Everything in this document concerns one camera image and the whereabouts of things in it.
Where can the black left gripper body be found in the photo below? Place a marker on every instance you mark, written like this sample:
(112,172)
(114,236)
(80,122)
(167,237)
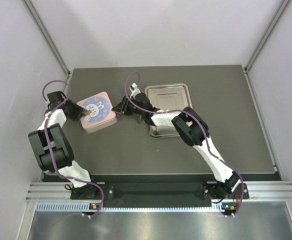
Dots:
(75,110)

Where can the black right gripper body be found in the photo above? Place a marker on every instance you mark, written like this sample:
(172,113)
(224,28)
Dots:
(132,108)

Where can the steel tongs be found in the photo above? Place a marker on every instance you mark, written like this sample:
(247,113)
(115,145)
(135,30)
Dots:
(138,119)

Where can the pink chocolate tin box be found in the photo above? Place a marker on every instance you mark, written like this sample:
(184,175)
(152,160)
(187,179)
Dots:
(91,125)

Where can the silver tin lid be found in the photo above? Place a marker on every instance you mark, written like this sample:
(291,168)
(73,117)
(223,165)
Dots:
(99,106)

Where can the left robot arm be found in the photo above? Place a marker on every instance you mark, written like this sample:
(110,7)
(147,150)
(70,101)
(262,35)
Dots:
(54,153)

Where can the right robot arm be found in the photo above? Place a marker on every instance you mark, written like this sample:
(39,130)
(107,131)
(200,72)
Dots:
(194,132)

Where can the steel serving tray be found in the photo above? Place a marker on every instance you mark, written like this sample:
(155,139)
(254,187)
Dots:
(167,97)

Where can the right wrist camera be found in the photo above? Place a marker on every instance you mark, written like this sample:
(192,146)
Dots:
(134,90)

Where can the left aluminium corner post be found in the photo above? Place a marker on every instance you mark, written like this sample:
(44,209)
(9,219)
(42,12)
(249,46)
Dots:
(46,35)

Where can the aluminium corner post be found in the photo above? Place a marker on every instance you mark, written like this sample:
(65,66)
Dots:
(284,4)
(46,35)

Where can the grey slotted cable duct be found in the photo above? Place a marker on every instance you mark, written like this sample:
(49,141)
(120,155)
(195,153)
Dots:
(88,207)

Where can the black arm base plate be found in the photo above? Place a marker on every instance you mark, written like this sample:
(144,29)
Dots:
(200,191)

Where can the aluminium frame rail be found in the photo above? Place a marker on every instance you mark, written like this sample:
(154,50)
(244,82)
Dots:
(254,190)

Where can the right aluminium corner post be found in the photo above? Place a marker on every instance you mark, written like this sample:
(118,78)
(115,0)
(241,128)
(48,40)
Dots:
(284,4)

